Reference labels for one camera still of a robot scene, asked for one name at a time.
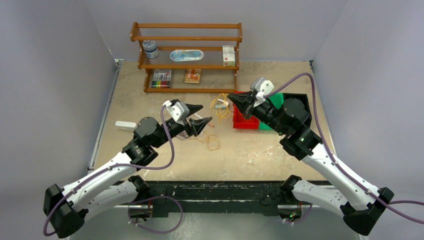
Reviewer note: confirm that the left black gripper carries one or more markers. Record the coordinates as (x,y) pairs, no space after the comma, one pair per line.
(195,126)

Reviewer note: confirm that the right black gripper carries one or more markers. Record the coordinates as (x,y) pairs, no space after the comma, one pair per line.
(247,100)

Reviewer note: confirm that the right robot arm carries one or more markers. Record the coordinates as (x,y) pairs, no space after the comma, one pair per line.
(359,203)

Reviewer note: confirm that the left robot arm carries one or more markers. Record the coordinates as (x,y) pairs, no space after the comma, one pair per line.
(116,182)

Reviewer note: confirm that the red plastic bin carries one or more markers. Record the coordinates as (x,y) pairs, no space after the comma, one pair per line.
(239,122)

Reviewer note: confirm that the green plastic bin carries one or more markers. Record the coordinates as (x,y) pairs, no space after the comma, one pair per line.
(277,100)

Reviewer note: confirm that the orange small notebook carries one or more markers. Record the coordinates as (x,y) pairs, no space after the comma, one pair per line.
(192,76)

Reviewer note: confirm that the white red box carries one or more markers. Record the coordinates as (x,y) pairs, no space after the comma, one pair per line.
(228,56)

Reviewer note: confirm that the marker pen set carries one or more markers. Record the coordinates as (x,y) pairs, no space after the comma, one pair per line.
(161,78)

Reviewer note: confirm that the black plastic bin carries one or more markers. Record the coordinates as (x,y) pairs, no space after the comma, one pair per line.
(299,97)

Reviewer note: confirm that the wooden shelf rack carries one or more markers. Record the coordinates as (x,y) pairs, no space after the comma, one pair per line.
(182,46)

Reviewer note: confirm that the blue oval packaged item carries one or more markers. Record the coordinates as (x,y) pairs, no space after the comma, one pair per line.
(186,55)

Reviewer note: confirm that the white rectangular eraser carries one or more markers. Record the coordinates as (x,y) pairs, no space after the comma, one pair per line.
(126,125)

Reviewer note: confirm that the blue white jar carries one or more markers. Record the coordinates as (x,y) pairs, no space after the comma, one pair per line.
(150,48)

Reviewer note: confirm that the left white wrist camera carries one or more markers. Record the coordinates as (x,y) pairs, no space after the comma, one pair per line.
(178,110)

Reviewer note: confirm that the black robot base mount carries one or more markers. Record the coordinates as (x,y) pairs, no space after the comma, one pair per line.
(220,197)

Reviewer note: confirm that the aluminium rail frame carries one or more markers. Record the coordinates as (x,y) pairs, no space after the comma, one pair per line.
(220,153)

